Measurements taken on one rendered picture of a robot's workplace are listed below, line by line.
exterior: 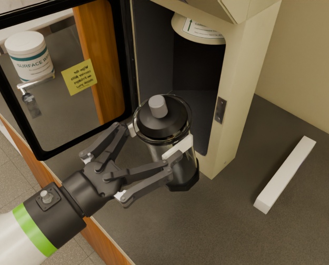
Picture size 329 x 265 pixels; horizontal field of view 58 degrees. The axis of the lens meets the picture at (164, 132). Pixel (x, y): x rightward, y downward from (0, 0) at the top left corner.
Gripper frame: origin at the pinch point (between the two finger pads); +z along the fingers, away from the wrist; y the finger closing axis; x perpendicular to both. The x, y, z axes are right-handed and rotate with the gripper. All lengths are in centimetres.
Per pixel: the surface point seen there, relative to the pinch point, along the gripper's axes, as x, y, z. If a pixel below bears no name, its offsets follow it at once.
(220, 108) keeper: 3.0, -1.7, 14.4
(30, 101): -0.3, 27.7, -14.5
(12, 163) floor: 116, 133, -33
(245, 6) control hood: -19.9, -3.9, 15.3
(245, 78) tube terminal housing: -2.6, -3.1, 19.7
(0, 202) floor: 115, 110, -51
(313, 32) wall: 7, 1, 57
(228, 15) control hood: -20.0, -3.8, 11.5
